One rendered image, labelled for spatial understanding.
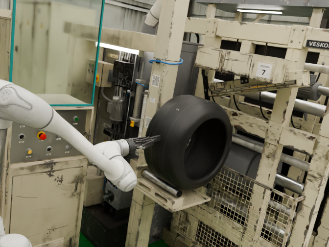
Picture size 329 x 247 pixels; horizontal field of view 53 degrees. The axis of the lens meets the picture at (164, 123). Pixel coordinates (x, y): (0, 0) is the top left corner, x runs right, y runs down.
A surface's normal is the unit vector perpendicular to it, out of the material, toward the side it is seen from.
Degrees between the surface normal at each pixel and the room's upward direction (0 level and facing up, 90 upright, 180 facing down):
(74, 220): 90
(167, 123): 60
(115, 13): 90
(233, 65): 90
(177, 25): 90
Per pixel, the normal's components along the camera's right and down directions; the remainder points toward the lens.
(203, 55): -0.73, 0.04
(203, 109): 0.40, -0.48
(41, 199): 0.66, 0.28
